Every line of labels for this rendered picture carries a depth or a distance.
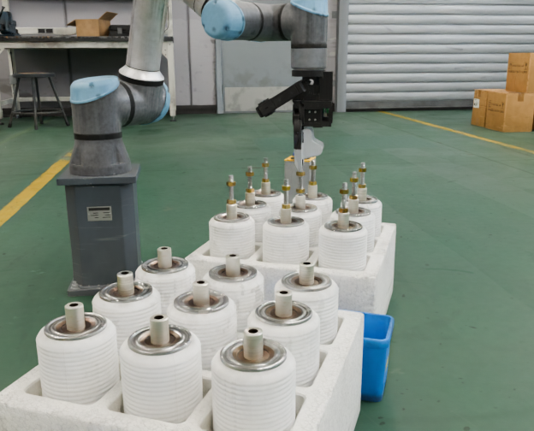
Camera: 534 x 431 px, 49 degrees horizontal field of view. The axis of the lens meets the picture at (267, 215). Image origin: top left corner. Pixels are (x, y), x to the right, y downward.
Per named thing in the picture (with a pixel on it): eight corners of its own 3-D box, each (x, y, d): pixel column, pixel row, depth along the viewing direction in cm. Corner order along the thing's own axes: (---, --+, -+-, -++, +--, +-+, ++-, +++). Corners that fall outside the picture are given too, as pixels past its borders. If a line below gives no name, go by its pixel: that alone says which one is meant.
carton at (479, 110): (502, 123, 522) (506, 88, 514) (517, 126, 499) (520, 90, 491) (471, 124, 519) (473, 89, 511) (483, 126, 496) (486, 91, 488)
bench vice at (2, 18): (2, 38, 532) (-2, 9, 525) (22, 38, 534) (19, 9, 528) (-12, 37, 492) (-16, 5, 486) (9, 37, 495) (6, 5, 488)
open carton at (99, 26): (80, 38, 578) (78, 14, 572) (119, 38, 574) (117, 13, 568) (67, 37, 550) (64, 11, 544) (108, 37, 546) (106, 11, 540)
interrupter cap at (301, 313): (246, 323, 76) (246, 318, 75) (265, 301, 83) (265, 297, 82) (304, 332, 73) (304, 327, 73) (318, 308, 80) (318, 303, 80)
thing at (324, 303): (266, 400, 90) (265, 290, 86) (284, 369, 99) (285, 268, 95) (328, 411, 87) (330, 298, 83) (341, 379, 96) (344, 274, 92)
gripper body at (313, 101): (330, 130, 123) (332, 70, 120) (289, 129, 124) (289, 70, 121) (332, 126, 130) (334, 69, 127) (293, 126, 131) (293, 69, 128)
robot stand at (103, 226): (67, 297, 148) (55, 179, 140) (79, 271, 166) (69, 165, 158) (143, 292, 150) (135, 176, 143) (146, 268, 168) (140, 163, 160)
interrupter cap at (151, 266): (132, 273, 94) (132, 268, 93) (156, 257, 101) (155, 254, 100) (175, 278, 91) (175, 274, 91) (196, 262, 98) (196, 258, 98)
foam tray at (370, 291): (186, 338, 126) (183, 257, 121) (247, 275, 162) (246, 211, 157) (371, 365, 115) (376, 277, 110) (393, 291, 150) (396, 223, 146)
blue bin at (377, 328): (221, 380, 110) (219, 320, 106) (240, 352, 120) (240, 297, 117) (385, 406, 101) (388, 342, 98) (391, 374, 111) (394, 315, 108)
